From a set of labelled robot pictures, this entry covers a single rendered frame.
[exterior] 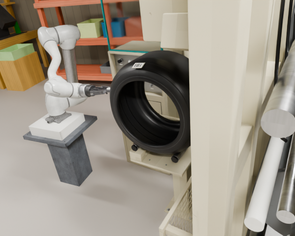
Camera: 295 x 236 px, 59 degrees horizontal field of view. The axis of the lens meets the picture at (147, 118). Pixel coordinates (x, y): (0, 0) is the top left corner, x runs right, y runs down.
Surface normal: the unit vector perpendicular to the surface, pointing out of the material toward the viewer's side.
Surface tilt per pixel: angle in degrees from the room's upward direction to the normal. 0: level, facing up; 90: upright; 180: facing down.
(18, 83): 90
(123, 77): 81
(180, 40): 72
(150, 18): 90
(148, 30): 90
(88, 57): 90
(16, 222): 0
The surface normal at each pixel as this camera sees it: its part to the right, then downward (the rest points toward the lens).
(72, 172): -0.39, 0.48
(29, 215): -0.10, -0.87
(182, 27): -0.52, 0.18
